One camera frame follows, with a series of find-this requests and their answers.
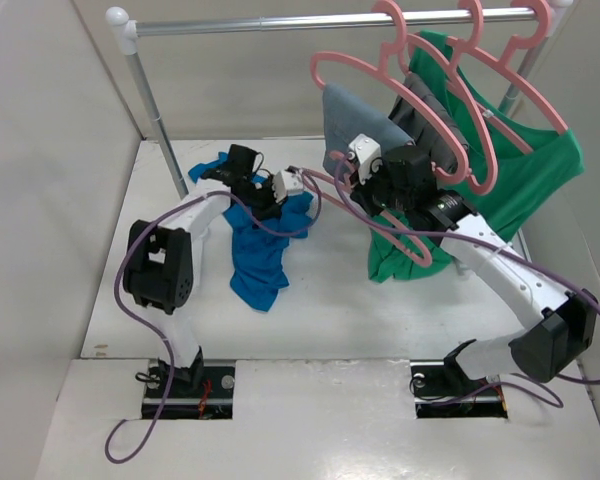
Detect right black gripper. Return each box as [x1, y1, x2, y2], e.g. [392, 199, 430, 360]
[350, 160, 413, 217]

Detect blue t shirt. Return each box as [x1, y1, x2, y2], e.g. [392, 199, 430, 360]
[188, 152, 313, 312]

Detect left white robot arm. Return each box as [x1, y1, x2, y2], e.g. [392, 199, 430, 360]
[117, 144, 303, 397]

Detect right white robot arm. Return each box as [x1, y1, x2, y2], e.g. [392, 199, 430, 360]
[345, 138, 597, 394]

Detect green t shirt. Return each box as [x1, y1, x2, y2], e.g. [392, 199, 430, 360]
[368, 49, 584, 283]

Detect pink hanger with jeans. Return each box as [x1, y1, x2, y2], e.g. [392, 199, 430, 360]
[310, 1, 468, 185]

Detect pink hanger with grey trousers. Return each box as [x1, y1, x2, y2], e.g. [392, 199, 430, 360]
[407, 1, 499, 195]

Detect pink hanger with green shirt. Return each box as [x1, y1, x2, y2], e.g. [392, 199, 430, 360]
[446, 1, 567, 160]

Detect grey folded trousers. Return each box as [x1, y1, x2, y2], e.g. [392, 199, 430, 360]
[388, 72, 464, 174]

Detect light blue denim shorts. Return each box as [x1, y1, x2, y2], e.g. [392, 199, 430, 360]
[322, 83, 415, 176]

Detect silver clothes rack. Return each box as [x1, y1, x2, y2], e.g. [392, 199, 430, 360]
[105, 1, 572, 197]

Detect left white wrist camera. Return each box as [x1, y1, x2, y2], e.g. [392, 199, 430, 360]
[272, 170, 305, 204]

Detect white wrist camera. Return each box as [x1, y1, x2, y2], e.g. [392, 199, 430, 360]
[272, 170, 305, 204]
[349, 134, 381, 185]

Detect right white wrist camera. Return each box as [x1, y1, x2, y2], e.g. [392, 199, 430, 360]
[349, 134, 381, 185]

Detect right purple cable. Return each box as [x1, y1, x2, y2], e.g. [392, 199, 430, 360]
[333, 154, 600, 409]

